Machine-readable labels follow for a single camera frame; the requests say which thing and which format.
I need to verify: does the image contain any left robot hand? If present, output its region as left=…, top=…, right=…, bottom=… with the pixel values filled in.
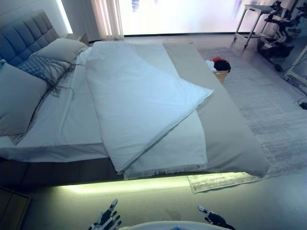
left=87, top=198, right=122, bottom=230

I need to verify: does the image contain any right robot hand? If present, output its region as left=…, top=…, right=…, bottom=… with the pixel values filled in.
left=197, top=205, right=235, bottom=230

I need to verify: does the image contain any white duvet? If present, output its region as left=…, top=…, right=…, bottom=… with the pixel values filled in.
left=85, top=41, right=214, bottom=174

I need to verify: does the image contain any beige bed runner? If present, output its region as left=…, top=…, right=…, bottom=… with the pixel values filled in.
left=162, top=39, right=272, bottom=178

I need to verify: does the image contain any white fitted bed sheet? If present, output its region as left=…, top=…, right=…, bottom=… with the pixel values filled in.
left=0, top=46, right=111, bottom=164

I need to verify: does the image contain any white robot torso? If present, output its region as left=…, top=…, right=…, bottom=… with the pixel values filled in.
left=119, top=220, right=217, bottom=230

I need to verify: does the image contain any white pillowcase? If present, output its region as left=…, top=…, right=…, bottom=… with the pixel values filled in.
left=123, top=43, right=208, bottom=181

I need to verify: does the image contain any wooden bedside cabinet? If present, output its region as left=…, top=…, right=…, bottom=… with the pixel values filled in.
left=0, top=185, right=31, bottom=230

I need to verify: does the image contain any grey area rug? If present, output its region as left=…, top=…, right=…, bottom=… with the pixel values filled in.
left=187, top=46, right=307, bottom=195

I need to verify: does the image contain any cardboard box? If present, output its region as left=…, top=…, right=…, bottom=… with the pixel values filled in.
left=212, top=69, right=229, bottom=85

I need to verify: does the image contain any large beige pillow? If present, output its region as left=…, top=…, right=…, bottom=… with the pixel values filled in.
left=30, top=37, right=89, bottom=64
left=0, top=62, right=50, bottom=146

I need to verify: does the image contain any white garment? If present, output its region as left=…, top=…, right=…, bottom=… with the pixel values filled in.
left=205, top=59, right=217, bottom=71

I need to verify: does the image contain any patterned fringed cushion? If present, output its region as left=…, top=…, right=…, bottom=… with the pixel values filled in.
left=16, top=54, right=80, bottom=99

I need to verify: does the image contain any white framed mirror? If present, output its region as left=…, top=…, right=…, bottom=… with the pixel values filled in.
left=284, top=31, right=307, bottom=87

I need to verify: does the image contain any small wooden nightstand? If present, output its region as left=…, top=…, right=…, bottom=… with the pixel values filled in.
left=66, top=32, right=89, bottom=46

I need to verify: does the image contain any black wheeled robot machine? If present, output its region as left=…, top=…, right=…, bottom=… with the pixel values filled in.
left=257, top=0, right=307, bottom=73

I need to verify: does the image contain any grey tufted headboard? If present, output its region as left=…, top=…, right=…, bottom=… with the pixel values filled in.
left=0, top=9, right=60, bottom=70

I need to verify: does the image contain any cream curtain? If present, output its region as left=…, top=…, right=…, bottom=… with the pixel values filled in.
left=92, top=0, right=124, bottom=40

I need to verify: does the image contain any brown upholstered bed frame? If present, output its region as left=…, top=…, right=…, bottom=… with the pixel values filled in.
left=0, top=155, right=126, bottom=193

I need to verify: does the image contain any metal frame table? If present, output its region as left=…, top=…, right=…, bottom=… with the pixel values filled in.
left=234, top=3, right=274, bottom=50

